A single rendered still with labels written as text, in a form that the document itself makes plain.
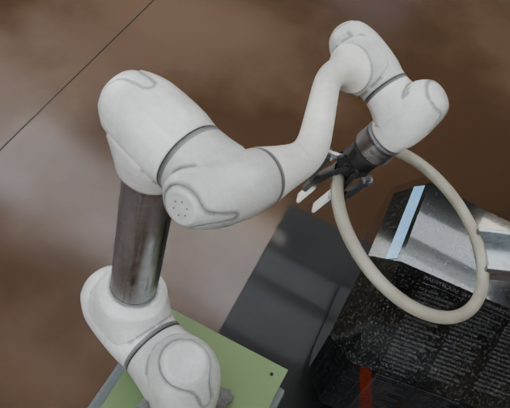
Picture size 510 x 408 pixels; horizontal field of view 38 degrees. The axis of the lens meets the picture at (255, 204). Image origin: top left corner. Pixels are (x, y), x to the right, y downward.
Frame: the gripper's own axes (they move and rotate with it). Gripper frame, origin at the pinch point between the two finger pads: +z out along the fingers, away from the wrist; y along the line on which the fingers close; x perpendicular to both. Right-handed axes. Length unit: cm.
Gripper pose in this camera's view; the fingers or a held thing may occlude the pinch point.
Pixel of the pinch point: (313, 196)
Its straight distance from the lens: 175.8
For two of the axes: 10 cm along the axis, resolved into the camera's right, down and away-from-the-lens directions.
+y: 8.1, 5.1, 2.8
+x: 2.0, -7.0, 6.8
